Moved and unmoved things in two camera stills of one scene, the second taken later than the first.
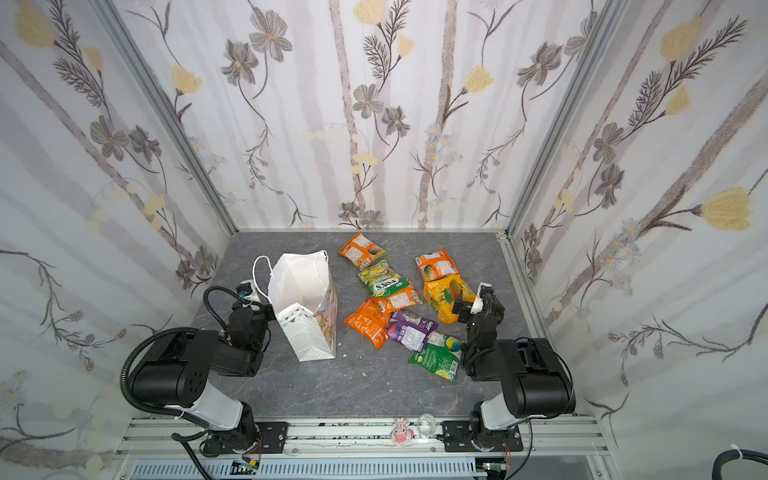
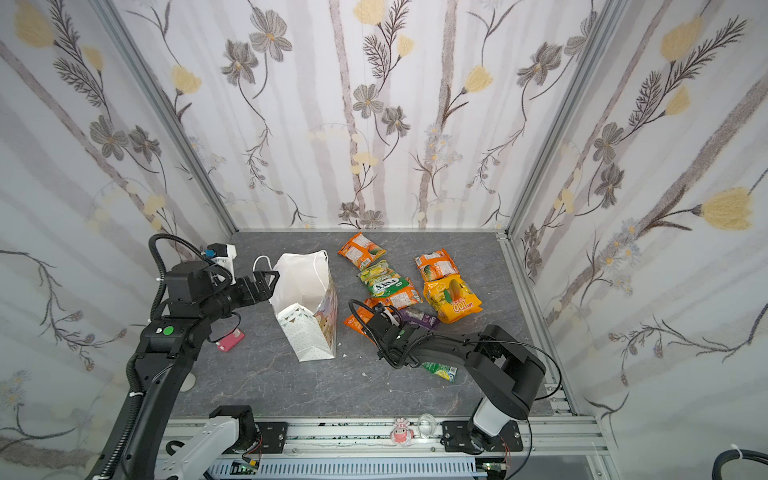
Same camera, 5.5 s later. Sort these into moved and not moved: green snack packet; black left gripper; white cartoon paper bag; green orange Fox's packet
Moved: black left gripper
Not moved: green snack packet; green orange Fox's packet; white cartoon paper bag
